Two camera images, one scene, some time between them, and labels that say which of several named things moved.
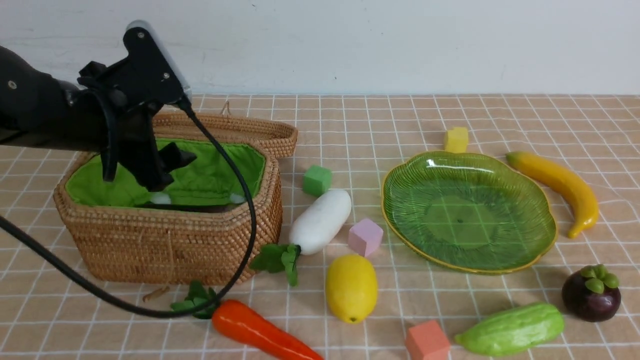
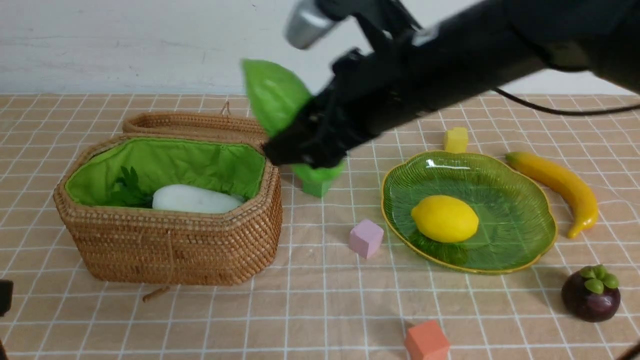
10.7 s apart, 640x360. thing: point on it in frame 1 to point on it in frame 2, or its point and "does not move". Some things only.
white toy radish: (313, 222) to (193, 199)
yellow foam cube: (456, 140) does not move
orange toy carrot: (244, 323) to (128, 192)
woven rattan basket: (196, 231) does not move
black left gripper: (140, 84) to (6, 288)
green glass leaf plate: (470, 212) does not move
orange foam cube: (428, 340) does not move
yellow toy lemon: (351, 282) to (444, 219)
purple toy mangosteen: (591, 294) does not move
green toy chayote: (514, 329) to (276, 95)
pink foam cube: (365, 236) does not move
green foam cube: (316, 180) does not move
